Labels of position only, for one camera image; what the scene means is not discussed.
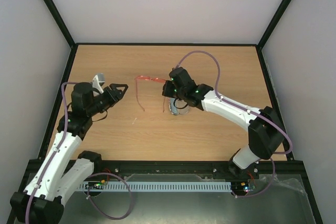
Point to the light blue slotted cable duct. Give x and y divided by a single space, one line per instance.
204 187

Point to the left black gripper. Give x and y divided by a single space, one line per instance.
118 94

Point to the light blue cleaning cloth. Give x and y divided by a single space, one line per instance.
183 110

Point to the flag pattern glasses case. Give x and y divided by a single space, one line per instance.
174 104

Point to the black aluminium frame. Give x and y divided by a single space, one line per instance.
288 166

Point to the red sunglasses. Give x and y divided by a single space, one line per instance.
145 86

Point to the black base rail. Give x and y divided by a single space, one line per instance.
216 170

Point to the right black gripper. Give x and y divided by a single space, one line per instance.
167 89

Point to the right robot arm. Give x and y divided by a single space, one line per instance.
265 133

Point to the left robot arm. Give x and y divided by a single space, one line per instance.
43 200

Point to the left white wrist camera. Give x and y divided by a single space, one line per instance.
99 82

